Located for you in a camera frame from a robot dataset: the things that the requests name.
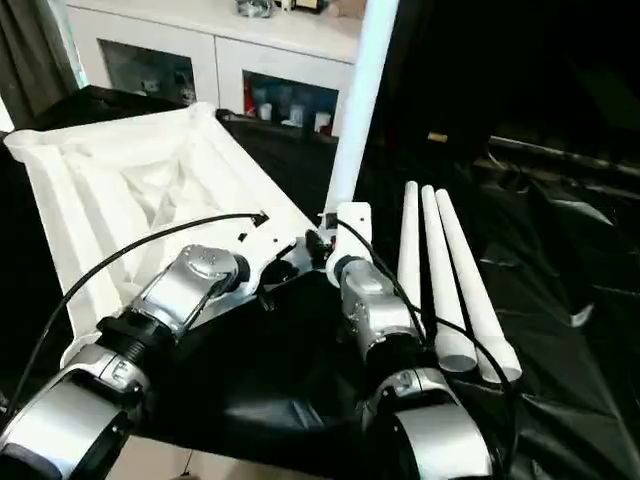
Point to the small white jar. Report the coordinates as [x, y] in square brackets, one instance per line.
[322, 122]
[265, 111]
[296, 114]

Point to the red package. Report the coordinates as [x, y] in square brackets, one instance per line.
[248, 97]

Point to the grey ornament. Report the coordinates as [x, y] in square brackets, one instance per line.
[255, 7]

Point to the dark metal rod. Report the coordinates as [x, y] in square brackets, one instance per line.
[575, 157]

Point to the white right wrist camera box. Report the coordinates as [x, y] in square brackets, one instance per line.
[350, 235]

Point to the black plastic mat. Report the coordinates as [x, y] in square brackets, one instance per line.
[550, 250]

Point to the small white object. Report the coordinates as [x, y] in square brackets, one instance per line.
[581, 316]

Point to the white glass-door cabinet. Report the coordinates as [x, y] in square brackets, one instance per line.
[215, 35]

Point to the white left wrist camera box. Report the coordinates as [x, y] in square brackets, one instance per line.
[270, 250]

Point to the white plastic table leg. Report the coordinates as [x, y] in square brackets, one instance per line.
[360, 125]
[411, 250]
[445, 280]
[475, 290]

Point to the white plastic table top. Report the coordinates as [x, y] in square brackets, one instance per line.
[125, 165]

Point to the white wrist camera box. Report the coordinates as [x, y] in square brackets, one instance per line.
[270, 250]
[350, 235]

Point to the grey curtain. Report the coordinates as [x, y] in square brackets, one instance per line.
[30, 60]

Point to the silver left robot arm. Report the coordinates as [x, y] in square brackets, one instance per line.
[175, 290]

